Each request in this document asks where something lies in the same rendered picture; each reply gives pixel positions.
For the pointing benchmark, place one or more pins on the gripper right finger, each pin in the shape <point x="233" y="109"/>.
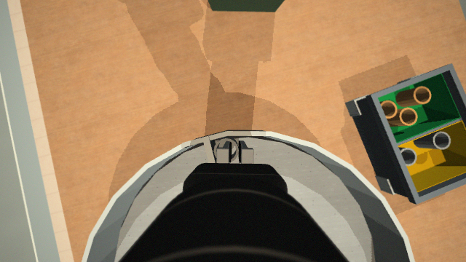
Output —
<point x="246" y="155"/>

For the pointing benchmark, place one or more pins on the bronze bushing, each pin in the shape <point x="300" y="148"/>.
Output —
<point x="403" y="117"/>
<point x="412" y="97"/>
<point x="389" y="108"/>

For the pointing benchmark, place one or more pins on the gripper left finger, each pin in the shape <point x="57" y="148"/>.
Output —
<point x="224" y="155"/>

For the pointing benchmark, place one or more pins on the grey metal sleeve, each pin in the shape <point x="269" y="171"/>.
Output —
<point x="409" y="155"/>
<point x="235" y="154"/>
<point x="435" y="140"/>

